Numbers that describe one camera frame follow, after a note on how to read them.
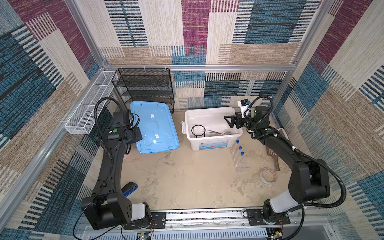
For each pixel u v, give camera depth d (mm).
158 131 877
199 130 991
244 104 733
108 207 389
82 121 702
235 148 886
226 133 991
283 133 1019
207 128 1051
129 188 817
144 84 1083
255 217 733
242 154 796
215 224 728
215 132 1051
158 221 732
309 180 442
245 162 920
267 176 879
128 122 627
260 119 650
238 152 843
